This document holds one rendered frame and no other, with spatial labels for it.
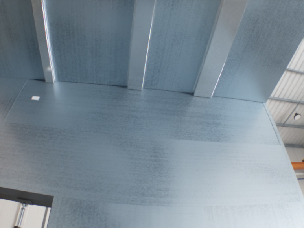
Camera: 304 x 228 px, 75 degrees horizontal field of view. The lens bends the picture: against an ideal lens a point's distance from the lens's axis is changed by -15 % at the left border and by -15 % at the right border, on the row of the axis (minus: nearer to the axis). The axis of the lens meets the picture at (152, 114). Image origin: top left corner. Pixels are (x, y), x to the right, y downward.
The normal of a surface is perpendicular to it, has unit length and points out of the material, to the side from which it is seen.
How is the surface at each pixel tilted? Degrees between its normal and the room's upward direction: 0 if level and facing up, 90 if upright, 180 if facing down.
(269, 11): 180
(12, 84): 90
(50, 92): 90
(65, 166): 90
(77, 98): 90
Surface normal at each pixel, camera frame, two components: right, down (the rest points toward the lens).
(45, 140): 0.14, -0.68
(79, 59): 0.00, 0.73
